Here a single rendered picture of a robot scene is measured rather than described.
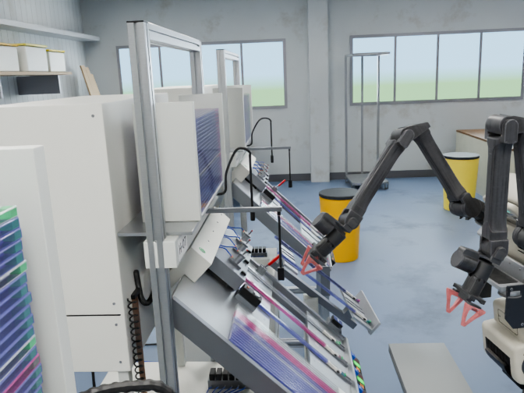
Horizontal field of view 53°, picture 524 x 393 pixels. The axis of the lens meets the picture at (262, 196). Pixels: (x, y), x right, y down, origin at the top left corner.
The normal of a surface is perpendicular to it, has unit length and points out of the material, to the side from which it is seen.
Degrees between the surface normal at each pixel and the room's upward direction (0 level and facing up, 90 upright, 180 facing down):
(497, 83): 90
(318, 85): 90
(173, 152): 90
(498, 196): 90
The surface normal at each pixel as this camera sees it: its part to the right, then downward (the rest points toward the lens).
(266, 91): -0.04, 0.22
